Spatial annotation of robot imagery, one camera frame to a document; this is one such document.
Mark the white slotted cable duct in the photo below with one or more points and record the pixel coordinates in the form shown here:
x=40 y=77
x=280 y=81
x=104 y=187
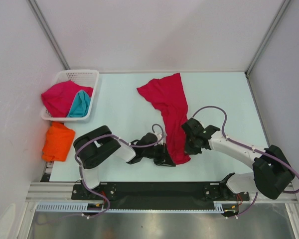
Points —
x=217 y=208

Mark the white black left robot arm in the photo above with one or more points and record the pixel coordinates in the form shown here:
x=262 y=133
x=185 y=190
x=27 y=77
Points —
x=96 y=146

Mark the red t shirt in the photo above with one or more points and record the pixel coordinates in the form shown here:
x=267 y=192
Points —
x=58 y=98
x=167 y=95

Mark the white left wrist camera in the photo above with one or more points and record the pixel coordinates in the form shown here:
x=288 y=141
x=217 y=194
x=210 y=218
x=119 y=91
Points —
x=161 y=137

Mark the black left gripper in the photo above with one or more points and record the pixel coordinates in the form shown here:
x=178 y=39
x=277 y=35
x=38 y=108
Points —
x=164 y=159

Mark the white plastic laundry basket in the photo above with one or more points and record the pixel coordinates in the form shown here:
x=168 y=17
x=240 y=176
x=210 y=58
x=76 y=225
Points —
x=87 y=78

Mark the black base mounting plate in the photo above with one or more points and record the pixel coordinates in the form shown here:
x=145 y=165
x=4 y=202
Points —
x=167 y=195

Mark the orange folded t shirt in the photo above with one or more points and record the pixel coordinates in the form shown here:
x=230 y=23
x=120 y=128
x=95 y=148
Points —
x=58 y=142

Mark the teal t shirt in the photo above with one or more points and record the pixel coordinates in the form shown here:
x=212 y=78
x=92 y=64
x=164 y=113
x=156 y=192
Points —
x=80 y=105

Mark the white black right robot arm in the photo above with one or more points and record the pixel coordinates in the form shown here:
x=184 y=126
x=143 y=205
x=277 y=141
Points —
x=270 y=174

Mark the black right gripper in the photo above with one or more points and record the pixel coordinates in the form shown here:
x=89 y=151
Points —
x=189 y=151

